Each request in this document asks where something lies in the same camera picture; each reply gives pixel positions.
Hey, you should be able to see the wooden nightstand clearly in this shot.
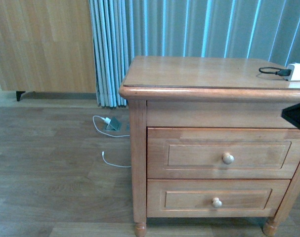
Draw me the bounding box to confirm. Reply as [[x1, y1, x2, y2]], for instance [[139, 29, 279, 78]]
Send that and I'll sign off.
[[120, 56, 300, 237]]

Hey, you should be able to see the light blue curtain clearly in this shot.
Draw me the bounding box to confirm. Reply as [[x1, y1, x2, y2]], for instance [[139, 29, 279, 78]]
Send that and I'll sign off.
[[89, 0, 300, 108]]

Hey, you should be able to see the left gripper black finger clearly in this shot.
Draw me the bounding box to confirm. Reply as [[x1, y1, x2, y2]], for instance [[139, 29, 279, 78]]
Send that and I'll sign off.
[[281, 103, 300, 130]]

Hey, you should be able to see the open floor socket box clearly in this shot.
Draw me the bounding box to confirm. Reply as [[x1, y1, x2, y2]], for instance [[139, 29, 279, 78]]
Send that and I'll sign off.
[[104, 117, 122, 131]]

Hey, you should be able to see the wooden drawer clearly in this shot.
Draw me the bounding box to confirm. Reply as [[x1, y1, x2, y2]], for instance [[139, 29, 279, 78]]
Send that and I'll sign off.
[[147, 179, 290, 217], [147, 127, 300, 179]]

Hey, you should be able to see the large wooden cabinet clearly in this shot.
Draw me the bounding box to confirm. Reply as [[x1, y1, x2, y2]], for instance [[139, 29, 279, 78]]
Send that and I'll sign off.
[[0, 0, 96, 93]]

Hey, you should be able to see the white box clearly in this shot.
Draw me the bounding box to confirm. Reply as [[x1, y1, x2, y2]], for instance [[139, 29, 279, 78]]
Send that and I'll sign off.
[[284, 63, 300, 81]]

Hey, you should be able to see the black looped cable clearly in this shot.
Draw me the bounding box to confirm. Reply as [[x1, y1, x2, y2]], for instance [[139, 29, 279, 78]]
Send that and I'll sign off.
[[258, 67, 293, 78]]

